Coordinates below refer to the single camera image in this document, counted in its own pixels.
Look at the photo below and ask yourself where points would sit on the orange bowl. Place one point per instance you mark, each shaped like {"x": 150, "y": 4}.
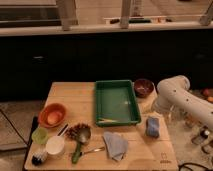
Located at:
{"x": 42, "y": 117}

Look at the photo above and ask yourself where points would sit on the green handled metal ladle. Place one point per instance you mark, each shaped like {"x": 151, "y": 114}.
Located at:
{"x": 81, "y": 142}

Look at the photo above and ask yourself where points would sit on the metal spoon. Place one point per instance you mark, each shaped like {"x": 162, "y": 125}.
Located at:
{"x": 92, "y": 151}

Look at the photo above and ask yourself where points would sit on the dark brown bowl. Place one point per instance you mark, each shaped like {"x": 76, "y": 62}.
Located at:
{"x": 143, "y": 87}

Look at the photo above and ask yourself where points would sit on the brown pine cone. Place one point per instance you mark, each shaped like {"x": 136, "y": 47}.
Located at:
{"x": 72, "y": 131}

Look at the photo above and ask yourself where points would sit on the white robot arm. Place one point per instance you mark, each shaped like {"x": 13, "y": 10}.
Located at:
{"x": 174, "y": 91}

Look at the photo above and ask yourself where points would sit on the white cup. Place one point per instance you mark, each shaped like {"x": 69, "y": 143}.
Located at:
{"x": 55, "y": 146}

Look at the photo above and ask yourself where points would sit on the orange fruit in bowl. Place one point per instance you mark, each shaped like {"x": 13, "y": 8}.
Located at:
{"x": 54, "y": 117}

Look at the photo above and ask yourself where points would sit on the yellow stick in tray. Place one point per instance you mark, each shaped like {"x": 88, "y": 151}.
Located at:
{"x": 107, "y": 120}

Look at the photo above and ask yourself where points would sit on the green plastic tray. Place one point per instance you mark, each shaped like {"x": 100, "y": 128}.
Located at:
{"x": 116, "y": 100}

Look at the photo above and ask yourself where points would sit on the green plastic cup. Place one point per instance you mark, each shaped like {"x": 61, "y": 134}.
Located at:
{"x": 40, "y": 135}

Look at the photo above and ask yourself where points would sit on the blue sponge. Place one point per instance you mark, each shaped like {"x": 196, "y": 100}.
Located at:
{"x": 152, "y": 127}

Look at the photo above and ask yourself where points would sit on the grey folded cloth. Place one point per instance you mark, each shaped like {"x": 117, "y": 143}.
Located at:
{"x": 116, "y": 145}

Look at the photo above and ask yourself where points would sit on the black stick utensil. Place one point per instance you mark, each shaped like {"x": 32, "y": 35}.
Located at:
{"x": 62, "y": 130}

